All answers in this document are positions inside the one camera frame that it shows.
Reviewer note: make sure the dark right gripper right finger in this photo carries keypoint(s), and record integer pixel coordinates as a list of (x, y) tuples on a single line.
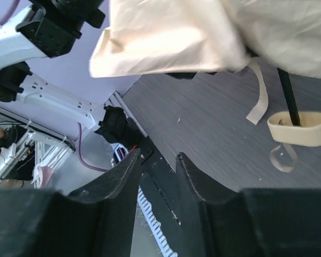
[(217, 221)]

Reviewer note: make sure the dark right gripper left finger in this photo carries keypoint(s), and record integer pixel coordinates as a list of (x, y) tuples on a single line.
[(96, 219)]

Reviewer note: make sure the cream folding umbrella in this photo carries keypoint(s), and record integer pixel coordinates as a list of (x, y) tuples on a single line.
[(148, 37)]

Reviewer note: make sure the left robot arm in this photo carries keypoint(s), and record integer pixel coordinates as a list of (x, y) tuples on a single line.
[(49, 29)]

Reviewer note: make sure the grey slotted cable duct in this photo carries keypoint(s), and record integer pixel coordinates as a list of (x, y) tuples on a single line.
[(154, 225)]

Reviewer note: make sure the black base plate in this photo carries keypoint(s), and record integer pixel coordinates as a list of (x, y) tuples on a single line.
[(161, 174)]

